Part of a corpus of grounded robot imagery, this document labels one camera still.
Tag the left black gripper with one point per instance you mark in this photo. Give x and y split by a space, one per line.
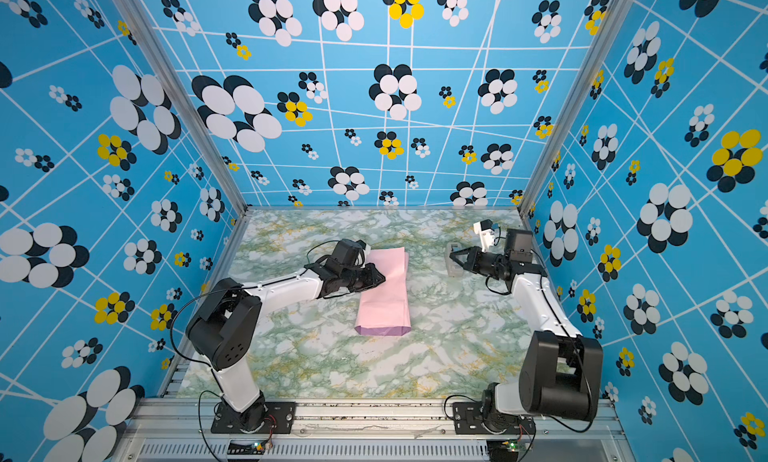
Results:
371 271

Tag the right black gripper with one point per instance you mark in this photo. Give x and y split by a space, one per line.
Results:
473 261

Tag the purple wrapping paper sheet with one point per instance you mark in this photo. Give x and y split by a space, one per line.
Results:
384 310

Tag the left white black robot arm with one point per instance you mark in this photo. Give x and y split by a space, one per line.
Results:
223 326

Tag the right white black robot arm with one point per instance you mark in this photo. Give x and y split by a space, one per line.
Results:
561 373

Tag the white tape dispenser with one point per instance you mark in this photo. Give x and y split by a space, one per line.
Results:
453 268

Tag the right green circuit board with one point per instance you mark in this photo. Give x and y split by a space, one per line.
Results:
506 449

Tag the green circuit board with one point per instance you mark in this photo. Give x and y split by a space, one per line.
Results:
244 448
506 449

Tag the left green circuit board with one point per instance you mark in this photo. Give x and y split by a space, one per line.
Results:
244 448

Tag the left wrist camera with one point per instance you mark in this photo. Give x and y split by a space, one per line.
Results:
363 250

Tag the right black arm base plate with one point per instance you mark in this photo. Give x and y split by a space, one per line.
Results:
469 418

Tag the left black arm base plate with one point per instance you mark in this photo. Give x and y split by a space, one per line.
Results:
264 418

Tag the aluminium front rail frame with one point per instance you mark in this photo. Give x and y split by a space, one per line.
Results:
361 430

